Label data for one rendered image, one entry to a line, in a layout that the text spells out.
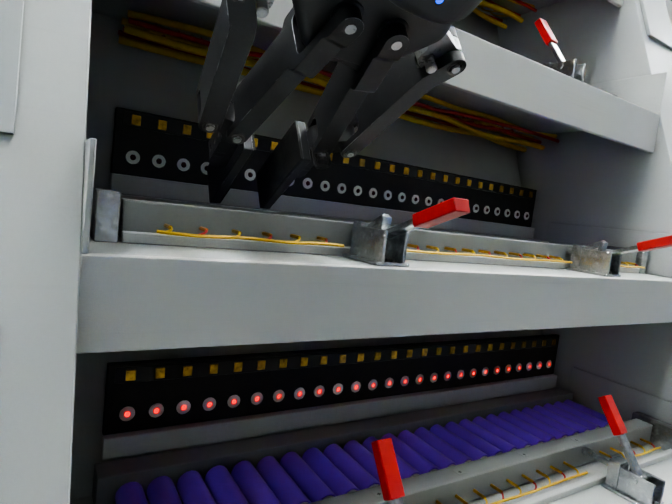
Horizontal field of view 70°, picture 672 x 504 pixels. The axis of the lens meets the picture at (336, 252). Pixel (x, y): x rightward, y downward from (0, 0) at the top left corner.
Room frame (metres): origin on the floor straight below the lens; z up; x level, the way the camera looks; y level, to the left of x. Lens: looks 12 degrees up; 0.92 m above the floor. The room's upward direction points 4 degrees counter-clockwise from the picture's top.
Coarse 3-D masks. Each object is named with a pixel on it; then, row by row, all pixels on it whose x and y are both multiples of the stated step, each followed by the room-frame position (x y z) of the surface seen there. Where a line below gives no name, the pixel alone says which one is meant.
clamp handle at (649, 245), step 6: (648, 240) 0.41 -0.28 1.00; (654, 240) 0.41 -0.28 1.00; (660, 240) 0.41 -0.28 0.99; (666, 240) 0.40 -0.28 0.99; (600, 246) 0.45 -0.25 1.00; (606, 246) 0.45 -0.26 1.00; (630, 246) 0.43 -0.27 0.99; (636, 246) 0.42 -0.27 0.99; (642, 246) 0.42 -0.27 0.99; (648, 246) 0.41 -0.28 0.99; (654, 246) 0.41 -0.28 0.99; (660, 246) 0.41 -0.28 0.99; (666, 246) 0.41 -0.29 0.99; (612, 252) 0.44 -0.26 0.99; (618, 252) 0.44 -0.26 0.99; (624, 252) 0.44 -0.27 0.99
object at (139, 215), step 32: (128, 224) 0.26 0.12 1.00; (160, 224) 0.27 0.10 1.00; (192, 224) 0.28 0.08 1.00; (224, 224) 0.29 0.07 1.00; (256, 224) 0.30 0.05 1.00; (288, 224) 0.31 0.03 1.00; (320, 224) 0.32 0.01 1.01; (352, 224) 0.33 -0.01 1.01; (512, 256) 0.44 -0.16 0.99; (544, 256) 0.45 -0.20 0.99
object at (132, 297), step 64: (128, 192) 0.37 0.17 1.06; (192, 192) 0.40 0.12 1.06; (256, 192) 0.43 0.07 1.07; (128, 256) 0.21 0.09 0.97; (192, 256) 0.24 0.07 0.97; (256, 256) 0.27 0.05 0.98; (320, 256) 0.31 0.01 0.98; (640, 256) 0.56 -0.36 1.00; (128, 320) 0.22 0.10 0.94; (192, 320) 0.24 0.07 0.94; (256, 320) 0.26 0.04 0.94; (320, 320) 0.28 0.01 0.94; (384, 320) 0.30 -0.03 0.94; (448, 320) 0.34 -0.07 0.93; (512, 320) 0.37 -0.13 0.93; (576, 320) 0.42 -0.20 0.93; (640, 320) 0.48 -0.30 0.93
